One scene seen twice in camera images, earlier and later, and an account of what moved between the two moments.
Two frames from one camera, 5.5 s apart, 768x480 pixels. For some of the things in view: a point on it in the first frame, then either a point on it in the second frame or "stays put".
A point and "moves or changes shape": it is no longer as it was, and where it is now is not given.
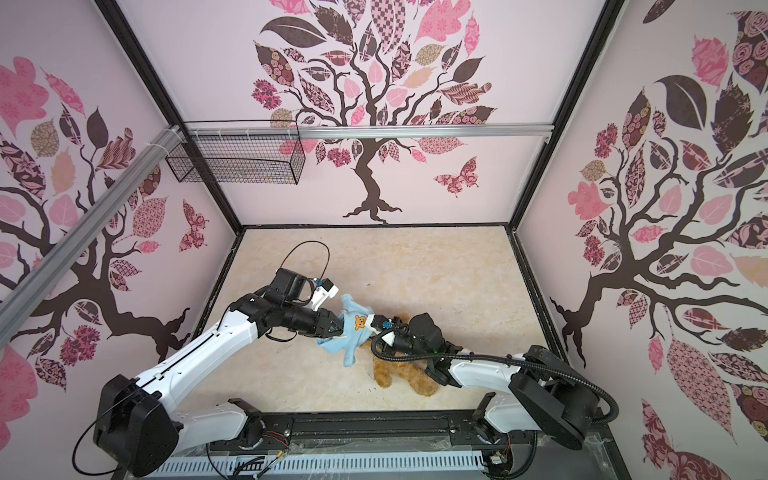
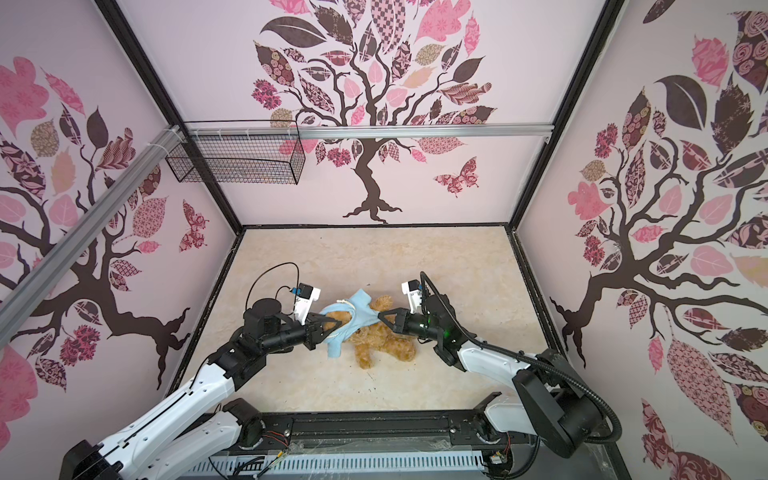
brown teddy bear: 413,372 moves or changes shape
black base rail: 453,431 stays put
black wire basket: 264,152 stays put
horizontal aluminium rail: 254,130 stays put
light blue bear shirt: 353,316 moves or changes shape
